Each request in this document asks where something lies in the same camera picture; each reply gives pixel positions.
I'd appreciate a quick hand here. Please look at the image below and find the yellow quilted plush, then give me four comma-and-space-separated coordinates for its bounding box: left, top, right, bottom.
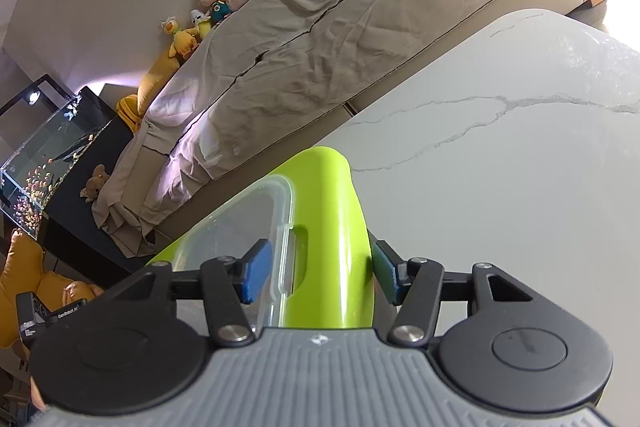
116, 94, 147, 136

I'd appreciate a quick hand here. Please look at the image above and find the mustard leather armchair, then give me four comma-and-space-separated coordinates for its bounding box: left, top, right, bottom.
0, 229, 104, 353

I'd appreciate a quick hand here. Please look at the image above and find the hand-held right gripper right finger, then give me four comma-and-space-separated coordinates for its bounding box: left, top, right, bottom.
372, 239, 538, 349

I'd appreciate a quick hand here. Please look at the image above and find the green plastic board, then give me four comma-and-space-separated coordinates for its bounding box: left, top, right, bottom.
145, 146, 379, 331

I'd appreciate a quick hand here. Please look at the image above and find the clear plastic container lid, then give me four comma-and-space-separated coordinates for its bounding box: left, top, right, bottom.
165, 174, 309, 329

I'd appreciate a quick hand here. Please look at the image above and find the black cabinet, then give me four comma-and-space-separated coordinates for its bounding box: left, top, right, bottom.
37, 87, 151, 276

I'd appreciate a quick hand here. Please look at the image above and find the beige sofa blanket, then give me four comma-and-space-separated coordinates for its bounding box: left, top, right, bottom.
92, 0, 579, 256

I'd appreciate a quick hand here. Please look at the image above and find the yellow duck plush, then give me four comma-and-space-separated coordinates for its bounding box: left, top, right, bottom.
160, 18, 201, 60

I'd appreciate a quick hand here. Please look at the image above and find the brown teddy bear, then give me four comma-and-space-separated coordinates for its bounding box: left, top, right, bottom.
80, 164, 112, 204

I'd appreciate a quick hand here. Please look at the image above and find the glass fish tank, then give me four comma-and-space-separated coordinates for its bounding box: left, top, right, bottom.
0, 74, 124, 241

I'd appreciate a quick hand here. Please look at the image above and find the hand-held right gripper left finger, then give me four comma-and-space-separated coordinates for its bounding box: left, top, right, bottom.
145, 238, 275, 348

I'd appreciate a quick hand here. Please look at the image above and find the person's left hand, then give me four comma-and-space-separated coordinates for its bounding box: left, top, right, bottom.
29, 374, 48, 413

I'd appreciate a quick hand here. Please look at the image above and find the small white duck plush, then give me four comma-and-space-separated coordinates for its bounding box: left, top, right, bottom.
189, 9, 213, 38

